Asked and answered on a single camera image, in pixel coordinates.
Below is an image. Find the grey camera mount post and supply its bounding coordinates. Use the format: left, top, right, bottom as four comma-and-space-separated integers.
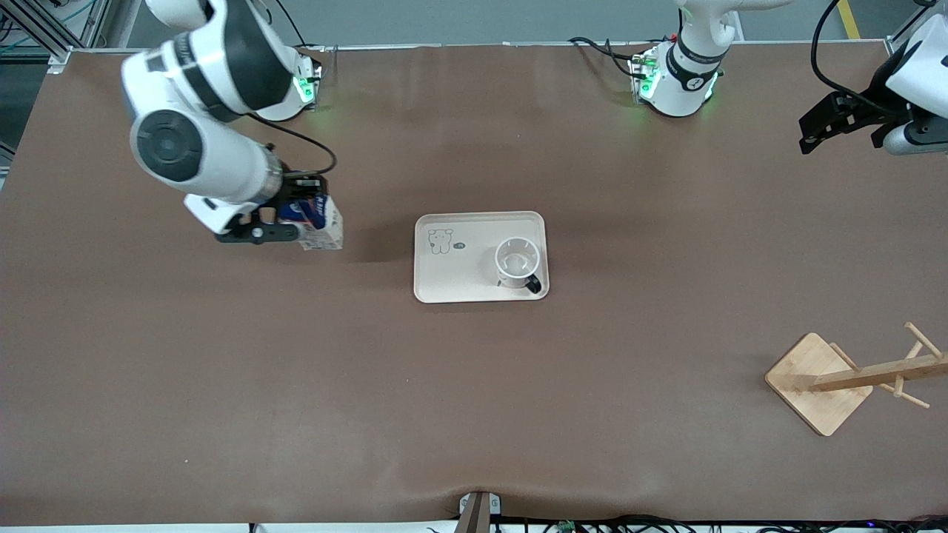
459, 491, 502, 533

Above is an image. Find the aluminium frame with cables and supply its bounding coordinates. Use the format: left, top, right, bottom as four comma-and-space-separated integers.
0, 0, 112, 69

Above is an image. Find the wooden cup stand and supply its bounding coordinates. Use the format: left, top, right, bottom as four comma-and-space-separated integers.
764, 321, 948, 438

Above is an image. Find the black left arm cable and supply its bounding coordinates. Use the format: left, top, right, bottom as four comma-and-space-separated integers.
812, 0, 901, 116

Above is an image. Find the cream tray with bear print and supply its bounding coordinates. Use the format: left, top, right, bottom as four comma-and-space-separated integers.
413, 211, 550, 304

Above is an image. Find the black base cable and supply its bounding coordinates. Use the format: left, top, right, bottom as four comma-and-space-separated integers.
569, 36, 642, 79

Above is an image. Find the aluminium frame profile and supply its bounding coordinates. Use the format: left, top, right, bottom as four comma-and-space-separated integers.
887, 11, 931, 54

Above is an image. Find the white smiley cup black handle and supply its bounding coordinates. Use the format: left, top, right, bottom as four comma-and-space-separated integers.
494, 237, 544, 295

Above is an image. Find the blue white milk carton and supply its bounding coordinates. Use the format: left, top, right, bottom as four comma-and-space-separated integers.
278, 194, 345, 251

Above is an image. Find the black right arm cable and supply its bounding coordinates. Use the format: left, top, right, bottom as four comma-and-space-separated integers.
248, 113, 338, 180

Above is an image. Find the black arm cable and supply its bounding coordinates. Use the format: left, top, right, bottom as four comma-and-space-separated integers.
248, 113, 338, 180
812, 0, 901, 116

